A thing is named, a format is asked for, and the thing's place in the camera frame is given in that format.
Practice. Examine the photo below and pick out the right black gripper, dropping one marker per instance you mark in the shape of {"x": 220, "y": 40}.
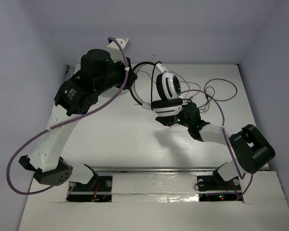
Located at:
{"x": 166, "y": 121}

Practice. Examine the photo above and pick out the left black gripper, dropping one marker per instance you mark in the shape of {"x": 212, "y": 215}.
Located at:
{"x": 127, "y": 78}

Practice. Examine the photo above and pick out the black white headphones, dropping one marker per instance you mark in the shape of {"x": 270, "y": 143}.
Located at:
{"x": 168, "y": 88}

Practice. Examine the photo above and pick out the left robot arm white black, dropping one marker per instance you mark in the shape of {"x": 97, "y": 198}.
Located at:
{"x": 100, "y": 70}

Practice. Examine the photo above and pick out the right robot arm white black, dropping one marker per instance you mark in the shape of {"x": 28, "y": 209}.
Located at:
{"x": 248, "y": 148}

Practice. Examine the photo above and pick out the white foam block with tape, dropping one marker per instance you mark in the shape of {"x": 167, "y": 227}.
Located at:
{"x": 154, "y": 188}

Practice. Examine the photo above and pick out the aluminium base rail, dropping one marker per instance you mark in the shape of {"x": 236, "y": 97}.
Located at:
{"x": 153, "y": 169}

